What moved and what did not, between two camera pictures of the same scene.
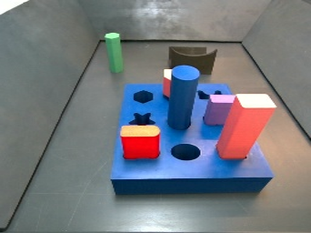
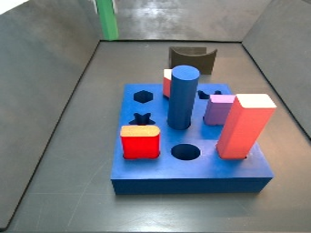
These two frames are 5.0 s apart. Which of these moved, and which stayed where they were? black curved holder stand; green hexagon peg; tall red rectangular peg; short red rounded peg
Moved: green hexagon peg
Stayed: short red rounded peg; tall red rectangular peg; black curved holder stand
